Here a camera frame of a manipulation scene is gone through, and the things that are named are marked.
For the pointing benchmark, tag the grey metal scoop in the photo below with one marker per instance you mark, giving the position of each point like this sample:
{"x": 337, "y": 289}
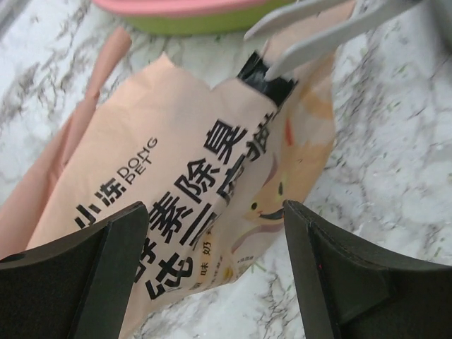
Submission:
{"x": 440, "y": 14}

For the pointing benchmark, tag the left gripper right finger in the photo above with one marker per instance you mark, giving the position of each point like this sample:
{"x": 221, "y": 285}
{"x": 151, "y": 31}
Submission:
{"x": 348, "y": 287}

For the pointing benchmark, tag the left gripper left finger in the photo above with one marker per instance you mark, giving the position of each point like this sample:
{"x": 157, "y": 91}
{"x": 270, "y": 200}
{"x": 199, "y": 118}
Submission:
{"x": 77, "y": 286}

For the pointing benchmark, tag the beige cat litter bag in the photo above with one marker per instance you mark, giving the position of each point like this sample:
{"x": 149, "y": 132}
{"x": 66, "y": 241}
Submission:
{"x": 212, "y": 165}

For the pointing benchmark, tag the pink green litter box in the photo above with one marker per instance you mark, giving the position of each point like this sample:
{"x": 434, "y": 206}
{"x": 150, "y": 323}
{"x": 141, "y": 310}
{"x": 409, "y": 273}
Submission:
{"x": 190, "y": 17}

